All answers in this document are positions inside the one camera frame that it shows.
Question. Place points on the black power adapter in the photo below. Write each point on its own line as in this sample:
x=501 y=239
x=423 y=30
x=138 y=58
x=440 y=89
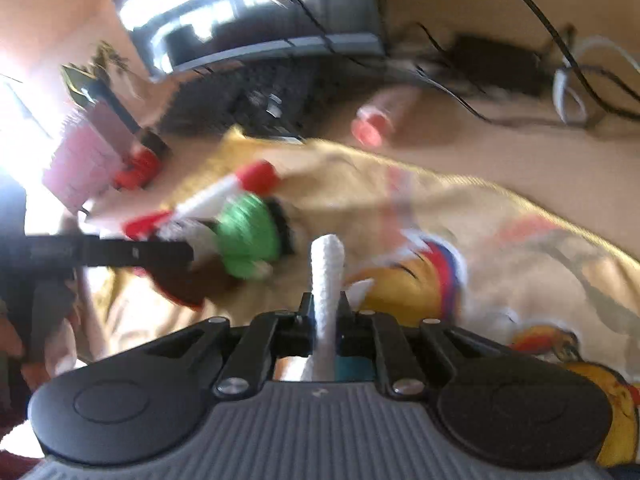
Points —
x=497 y=64

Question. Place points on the knitted doll green shirt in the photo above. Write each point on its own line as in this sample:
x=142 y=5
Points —
x=241 y=244

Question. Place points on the red knitted toy car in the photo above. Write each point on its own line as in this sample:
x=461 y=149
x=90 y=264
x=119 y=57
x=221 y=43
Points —
x=144 y=163

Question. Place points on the pink capped tube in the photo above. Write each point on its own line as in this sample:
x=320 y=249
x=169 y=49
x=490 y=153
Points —
x=378 y=119

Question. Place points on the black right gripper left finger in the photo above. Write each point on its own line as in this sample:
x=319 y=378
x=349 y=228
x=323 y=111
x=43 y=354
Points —
x=305 y=320

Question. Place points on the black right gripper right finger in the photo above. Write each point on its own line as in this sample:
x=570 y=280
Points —
x=345 y=319

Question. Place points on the yellow cartoon towel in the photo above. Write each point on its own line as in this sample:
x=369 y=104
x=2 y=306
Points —
x=531 y=281

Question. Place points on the potted plant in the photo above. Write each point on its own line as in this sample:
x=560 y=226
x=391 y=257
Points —
x=78 y=79

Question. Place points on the white knitted cloth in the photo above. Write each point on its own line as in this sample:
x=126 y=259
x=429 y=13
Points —
x=327 y=260

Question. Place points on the red white toy rocket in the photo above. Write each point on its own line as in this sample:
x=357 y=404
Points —
x=259 y=178

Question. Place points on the pink box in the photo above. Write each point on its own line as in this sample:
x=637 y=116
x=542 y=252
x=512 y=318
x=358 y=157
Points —
x=93 y=150

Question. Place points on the black computer monitor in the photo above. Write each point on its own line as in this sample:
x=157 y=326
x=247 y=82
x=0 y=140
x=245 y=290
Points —
x=173 y=36

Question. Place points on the black keyboard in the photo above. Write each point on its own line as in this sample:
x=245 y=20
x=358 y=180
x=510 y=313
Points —
x=269 y=99

